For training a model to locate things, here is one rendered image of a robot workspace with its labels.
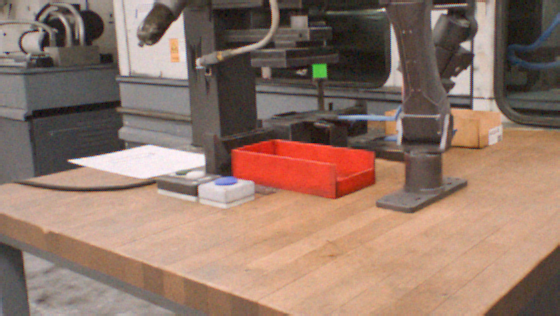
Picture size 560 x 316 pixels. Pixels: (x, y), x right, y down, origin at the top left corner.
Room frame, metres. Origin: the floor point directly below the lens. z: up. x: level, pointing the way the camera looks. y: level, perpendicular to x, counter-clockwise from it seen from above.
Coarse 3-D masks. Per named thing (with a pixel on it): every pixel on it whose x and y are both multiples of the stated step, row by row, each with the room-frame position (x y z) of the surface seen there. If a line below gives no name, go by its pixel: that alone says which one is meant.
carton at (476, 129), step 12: (456, 120) 1.35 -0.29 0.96; (468, 120) 1.34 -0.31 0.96; (480, 120) 1.32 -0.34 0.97; (492, 120) 1.42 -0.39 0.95; (396, 132) 1.45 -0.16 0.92; (456, 132) 1.35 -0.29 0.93; (468, 132) 1.34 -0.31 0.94; (480, 132) 1.32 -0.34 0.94; (492, 132) 1.38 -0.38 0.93; (456, 144) 1.35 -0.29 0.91; (468, 144) 1.34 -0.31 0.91; (480, 144) 1.33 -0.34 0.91
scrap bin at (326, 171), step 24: (264, 144) 1.18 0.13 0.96; (288, 144) 1.18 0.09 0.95; (312, 144) 1.14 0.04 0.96; (240, 168) 1.10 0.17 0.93; (264, 168) 1.06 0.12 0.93; (288, 168) 1.03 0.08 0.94; (312, 168) 0.99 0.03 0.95; (336, 168) 1.10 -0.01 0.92; (360, 168) 1.07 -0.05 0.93; (312, 192) 0.99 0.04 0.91; (336, 192) 0.96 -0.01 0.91
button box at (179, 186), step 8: (160, 176) 1.04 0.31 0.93; (168, 176) 1.04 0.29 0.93; (176, 176) 1.03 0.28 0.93; (184, 176) 1.03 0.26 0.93; (200, 176) 1.02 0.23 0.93; (208, 176) 1.03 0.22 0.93; (216, 176) 1.03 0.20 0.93; (32, 184) 1.12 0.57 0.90; (40, 184) 1.11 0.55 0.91; (48, 184) 1.10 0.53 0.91; (56, 184) 1.09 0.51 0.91; (128, 184) 1.08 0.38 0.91; (136, 184) 1.08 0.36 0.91; (144, 184) 1.08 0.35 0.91; (160, 184) 1.04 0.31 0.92; (168, 184) 1.02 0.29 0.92; (176, 184) 1.01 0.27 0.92; (184, 184) 0.99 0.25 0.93; (192, 184) 0.98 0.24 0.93; (200, 184) 0.99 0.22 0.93; (160, 192) 1.04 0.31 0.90; (168, 192) 1.02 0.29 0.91; (176, 192) 1.01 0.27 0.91; (184, 192) 0.99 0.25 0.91; (192, 192) 0.98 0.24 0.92; (192, 200) 0.98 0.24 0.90
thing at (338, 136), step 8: (272, 128) 1.27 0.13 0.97; (280, 128) 1.25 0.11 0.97; (296, 128) 1.25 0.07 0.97; (336, 128) 1.36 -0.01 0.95; (344, 128) 1.38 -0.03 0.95; (280, 136) 1.25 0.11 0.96; (288, 136) 1.24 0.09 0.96; (296, 136) 1.25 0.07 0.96; (304, 136) 1.27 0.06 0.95; (312, 136) 1.37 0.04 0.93; (320, 136) 1.36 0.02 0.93; (328, 136) 1.35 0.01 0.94; (336, 136) 1.36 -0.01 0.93; (344, 136) 1.38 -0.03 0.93; (320, 144) 1.36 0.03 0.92; (328, 144) 1.35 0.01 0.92; (336, 144) 1.36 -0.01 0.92; (344, 144) 1.38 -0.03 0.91
